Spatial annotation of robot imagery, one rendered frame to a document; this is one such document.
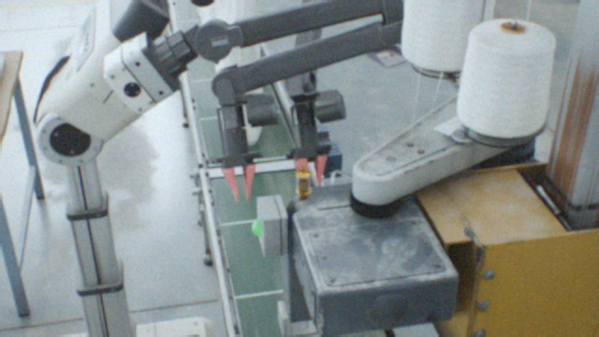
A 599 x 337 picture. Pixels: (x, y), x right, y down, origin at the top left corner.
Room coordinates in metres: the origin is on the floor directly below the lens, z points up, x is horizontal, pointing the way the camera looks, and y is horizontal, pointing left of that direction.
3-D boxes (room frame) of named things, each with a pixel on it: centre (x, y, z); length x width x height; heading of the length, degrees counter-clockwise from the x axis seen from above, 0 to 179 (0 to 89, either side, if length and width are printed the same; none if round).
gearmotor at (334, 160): (3.02, -0.11, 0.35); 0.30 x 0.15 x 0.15; 11
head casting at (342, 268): (1.09, -0.12, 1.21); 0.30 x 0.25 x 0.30; 11
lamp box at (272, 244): (1.17, 0.04, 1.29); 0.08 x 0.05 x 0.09; 11
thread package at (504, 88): (1.14, -0.34, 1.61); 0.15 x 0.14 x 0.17; 11
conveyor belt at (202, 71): (3.91, 0.39, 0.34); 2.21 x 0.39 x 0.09; 11
